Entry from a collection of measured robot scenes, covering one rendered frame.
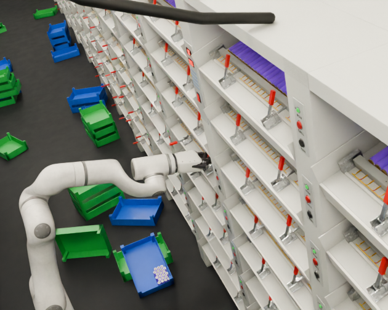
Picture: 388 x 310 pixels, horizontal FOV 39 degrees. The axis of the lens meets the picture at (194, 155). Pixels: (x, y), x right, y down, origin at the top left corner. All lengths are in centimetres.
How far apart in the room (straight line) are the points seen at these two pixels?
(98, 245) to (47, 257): 133
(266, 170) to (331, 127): 45
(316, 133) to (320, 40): 19
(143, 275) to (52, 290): 101
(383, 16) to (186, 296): 213
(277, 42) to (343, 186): 32
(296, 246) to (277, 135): 38
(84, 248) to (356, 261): 246
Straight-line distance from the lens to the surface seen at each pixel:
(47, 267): 217
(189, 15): 115
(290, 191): 142
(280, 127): 132
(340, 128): 110
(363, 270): 121
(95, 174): 199
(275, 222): 163
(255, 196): 173
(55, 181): 197
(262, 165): 153
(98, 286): 325
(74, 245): 349
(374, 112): 87
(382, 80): 96
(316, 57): 106
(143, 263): 316
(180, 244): 331
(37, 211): 200
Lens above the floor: 219
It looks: 33 degrees down
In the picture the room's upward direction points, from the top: 14 degrees counter-clockwise
